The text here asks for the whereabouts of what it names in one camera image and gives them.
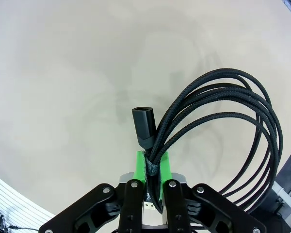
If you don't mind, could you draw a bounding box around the white metal frame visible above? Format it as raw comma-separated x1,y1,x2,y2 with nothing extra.
273,181,291,219

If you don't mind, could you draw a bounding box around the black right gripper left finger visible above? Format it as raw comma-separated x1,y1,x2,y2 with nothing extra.
38,150,146,233

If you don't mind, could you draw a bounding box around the black braided USB extension cable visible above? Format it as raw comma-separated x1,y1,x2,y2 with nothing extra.
131,68,283,220

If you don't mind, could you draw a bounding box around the white ribbed panel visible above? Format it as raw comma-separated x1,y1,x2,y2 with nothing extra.
0,170,55,233

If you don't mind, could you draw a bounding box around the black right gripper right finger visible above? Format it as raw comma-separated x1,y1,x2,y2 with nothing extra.
160,152,267,233

